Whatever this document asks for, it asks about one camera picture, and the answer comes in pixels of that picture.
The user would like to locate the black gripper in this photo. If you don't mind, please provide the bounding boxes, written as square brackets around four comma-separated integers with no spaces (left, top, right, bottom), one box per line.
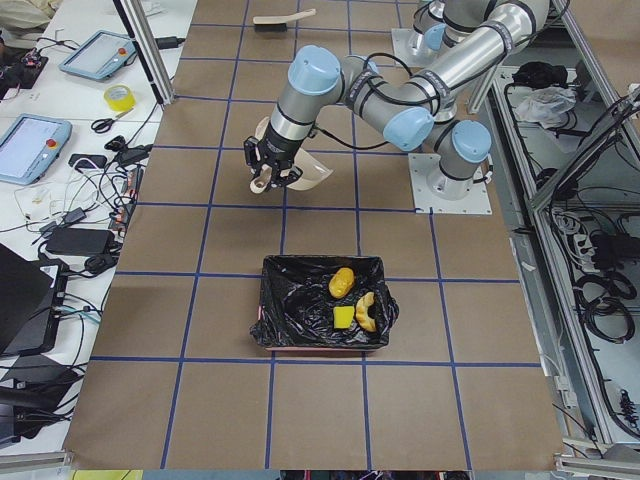
[244,134,303,192]

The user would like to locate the brown potato toy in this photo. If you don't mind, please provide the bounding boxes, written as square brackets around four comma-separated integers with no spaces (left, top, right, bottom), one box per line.
[328,267,355,299]

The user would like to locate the croissant toy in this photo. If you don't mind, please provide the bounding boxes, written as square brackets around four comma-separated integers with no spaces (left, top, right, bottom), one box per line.
[355,292,377,333]

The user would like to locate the yellow green sponge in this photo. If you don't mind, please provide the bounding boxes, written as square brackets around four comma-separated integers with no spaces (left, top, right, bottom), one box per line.
[333,305,355,330]

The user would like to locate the beige hand brush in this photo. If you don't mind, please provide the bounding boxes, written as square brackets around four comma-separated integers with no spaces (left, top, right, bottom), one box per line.
[253,8,317,32]

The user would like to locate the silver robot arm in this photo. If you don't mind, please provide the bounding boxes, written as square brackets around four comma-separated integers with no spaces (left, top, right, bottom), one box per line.
[244,1,549,193]

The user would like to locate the bin with black bag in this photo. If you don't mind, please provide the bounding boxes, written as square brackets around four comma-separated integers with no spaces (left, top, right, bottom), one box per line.
[250,255,399,351]

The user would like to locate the yellow tape roll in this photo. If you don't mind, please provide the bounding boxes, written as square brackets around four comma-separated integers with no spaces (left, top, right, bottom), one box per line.
[103,84,136,112]

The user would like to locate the upper blue teach pendant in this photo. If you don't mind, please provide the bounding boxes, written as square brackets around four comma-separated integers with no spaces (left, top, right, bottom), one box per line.
[59,30,136,81]

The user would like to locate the blue teach pendant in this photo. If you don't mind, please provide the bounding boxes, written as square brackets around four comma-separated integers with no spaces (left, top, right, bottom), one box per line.
[1,114,72,185]
[59,30,136,81]

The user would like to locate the black power adapter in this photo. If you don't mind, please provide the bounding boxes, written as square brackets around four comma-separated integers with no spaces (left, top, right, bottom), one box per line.
[45,228,115,256]

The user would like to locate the lower blue teach pendant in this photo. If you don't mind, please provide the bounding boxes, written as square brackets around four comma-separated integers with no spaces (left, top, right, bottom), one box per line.
[1,114,72,185]

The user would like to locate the black laptop computer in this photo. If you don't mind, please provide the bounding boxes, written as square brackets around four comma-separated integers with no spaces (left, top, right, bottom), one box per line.
[1,246,69,357]

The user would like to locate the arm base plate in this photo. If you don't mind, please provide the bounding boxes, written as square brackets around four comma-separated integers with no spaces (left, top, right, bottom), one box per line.
[408,153,492,215]
[391,28,431,67]

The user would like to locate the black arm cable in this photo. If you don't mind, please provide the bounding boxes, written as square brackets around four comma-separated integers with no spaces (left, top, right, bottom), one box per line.
[314,52,421,151]

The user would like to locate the black handled scissors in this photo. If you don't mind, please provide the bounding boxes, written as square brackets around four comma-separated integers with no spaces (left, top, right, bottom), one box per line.
[90,110,129,134]

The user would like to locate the aluminium frame post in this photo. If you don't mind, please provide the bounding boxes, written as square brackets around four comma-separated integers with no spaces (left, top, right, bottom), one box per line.
[113,0,175,106]

